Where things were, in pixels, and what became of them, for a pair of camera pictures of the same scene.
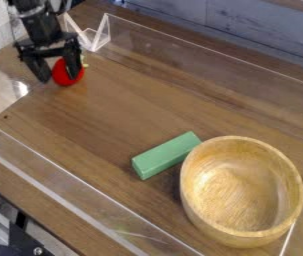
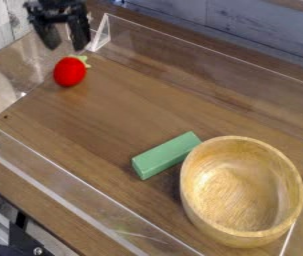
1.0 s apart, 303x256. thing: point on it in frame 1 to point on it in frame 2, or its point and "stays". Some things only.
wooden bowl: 241,191 stays
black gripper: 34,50 to 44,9
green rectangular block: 165,155 stays
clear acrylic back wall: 285,103 stays
